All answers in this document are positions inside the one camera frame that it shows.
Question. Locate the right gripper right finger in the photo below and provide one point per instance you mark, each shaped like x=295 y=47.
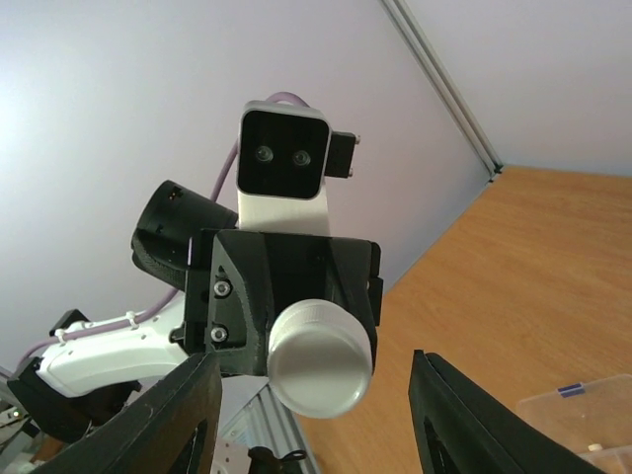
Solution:
x=461 y=428

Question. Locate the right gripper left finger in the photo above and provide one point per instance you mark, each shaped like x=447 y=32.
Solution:
x=171 y=428

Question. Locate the left aluminium corner post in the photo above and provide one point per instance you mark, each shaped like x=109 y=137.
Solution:
x=415 y=39

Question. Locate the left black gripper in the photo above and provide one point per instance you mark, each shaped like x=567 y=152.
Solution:
x=236 y=283

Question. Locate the aluminium front frame rail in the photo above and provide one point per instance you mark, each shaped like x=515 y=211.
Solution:
x=251 y=415

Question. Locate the small white pill bottle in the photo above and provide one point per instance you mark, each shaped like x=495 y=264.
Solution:
x=319 y=362

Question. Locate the clear plastic pill organizer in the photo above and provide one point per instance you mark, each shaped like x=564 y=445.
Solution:
x=582 y=414

